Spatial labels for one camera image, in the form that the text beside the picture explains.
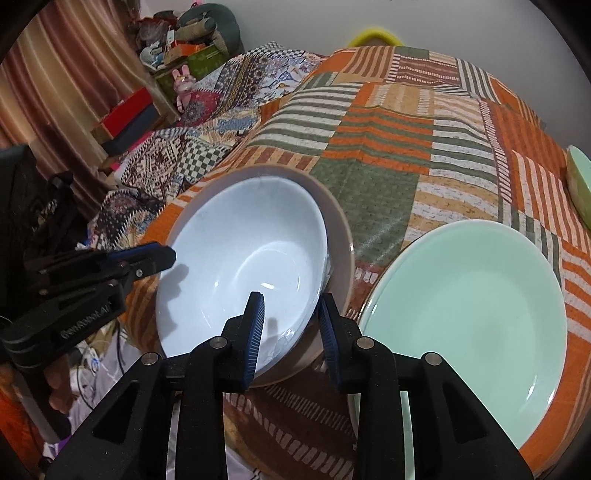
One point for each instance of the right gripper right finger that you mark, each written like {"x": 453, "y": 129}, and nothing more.
{"x": 415, "y": 413}

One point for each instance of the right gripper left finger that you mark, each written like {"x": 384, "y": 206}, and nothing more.
{"x": 127, "y": 434}

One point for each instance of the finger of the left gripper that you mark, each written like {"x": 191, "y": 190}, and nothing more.
{"x": 134, "y": 254}
{"x": 161, "y": 259}

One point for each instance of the white dotted bowl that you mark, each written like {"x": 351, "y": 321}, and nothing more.
{"x": 263, "y": 234}

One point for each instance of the mint green plate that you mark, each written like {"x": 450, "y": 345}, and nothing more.
{"x": 489, "y": 300}

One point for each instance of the mint green bowl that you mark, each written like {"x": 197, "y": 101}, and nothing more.
{"x": 579, "y": 182}

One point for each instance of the left hand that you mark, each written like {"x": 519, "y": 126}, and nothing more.
{"x": 58, "y": 378}

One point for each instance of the patterned checkered blanket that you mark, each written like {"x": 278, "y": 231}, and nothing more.
{"x": 223, "y": 107}

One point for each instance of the dark blue box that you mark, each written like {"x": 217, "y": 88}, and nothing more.
{"x": 132, "y": 132}

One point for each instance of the red box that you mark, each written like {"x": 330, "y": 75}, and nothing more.
{"x": 121, "y": 115}

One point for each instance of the pink rabbit toy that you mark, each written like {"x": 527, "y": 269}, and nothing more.
{"x": 183, "y": 83}

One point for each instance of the striped red gold curtain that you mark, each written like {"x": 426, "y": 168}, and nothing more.
{"x": 70, "y": 66}

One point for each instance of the green cardboard box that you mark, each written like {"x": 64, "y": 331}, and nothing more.
{"x": 200, "y": 64}

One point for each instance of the grey plush toy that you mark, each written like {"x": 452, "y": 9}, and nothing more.
{"x": 213, "y": 23}

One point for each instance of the yellow foam chair back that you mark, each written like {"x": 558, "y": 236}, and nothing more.
{"x": 375, "y": 36}

